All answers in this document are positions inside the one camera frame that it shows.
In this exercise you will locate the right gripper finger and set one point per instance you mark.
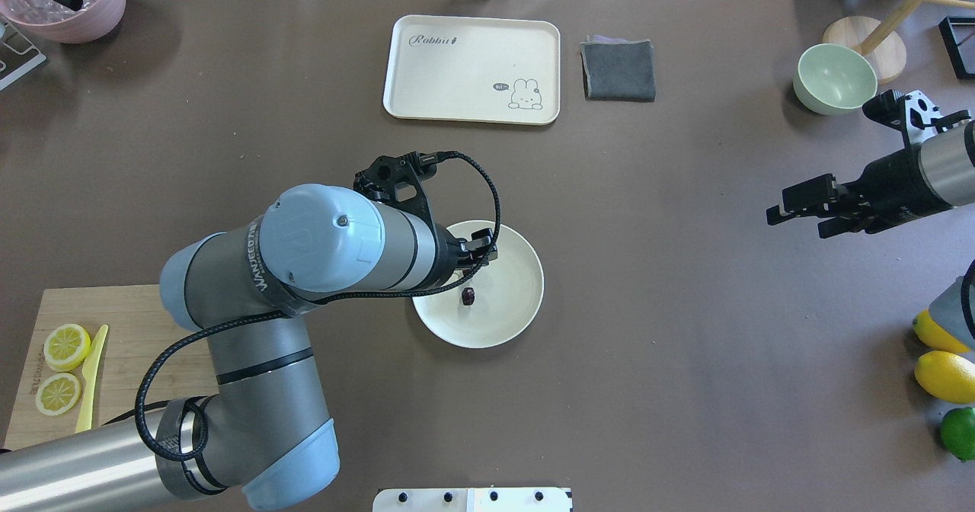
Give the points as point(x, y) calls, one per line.
point(813, 197)
point(830, 227)

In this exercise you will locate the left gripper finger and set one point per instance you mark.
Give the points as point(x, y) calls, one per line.
point(480, 239)
point(469, 260)

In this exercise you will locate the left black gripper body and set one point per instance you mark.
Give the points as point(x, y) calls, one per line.
point(452, 262)

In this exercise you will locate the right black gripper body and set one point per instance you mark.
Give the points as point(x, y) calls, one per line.
point(893, 180)

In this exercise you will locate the cream round plate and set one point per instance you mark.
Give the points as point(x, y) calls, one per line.
point(508, 294)

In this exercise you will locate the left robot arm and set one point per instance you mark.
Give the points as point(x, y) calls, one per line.
point(238, 401)

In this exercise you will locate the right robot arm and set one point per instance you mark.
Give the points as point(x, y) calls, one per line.
point(947, 165)

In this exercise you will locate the cream rabbit tray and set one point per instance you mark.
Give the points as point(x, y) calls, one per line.
point(474, 69)

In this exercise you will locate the light green bowl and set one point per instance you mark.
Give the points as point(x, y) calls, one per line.
point(833, 80)

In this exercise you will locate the yellow lemon outer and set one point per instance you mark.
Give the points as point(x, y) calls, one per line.
point(935, 337)

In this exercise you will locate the wooden glass stand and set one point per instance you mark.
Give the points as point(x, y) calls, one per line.
point(877, 41)

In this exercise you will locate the yellow lemon near lime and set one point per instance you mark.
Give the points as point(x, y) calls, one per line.
point(947, 376)

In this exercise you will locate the grey folded cloth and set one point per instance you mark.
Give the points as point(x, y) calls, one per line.
point(615, 69)

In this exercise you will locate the green lime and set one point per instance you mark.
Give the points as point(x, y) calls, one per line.
point(957, 433)

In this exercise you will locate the bamboo cutting board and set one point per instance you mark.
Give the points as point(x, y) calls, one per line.
point(139, 330)

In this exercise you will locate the yellow plastic knife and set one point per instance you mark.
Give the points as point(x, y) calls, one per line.
point(90, 371)

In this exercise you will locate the lemon slice upper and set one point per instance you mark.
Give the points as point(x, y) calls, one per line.
point(66, 347)

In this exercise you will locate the lemon slice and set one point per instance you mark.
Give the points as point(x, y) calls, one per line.
point(66, 347)
point(58, 393)

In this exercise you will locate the lemon slice lower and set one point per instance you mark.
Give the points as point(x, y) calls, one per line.
point(58, 393)

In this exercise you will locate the pink bowl with ice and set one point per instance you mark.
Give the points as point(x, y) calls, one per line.
point(65, 1)

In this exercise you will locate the white cup rack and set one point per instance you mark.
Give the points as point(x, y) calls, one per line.
point(19, 56)

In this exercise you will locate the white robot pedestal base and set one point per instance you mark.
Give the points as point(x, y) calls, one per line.
point(474, 499)

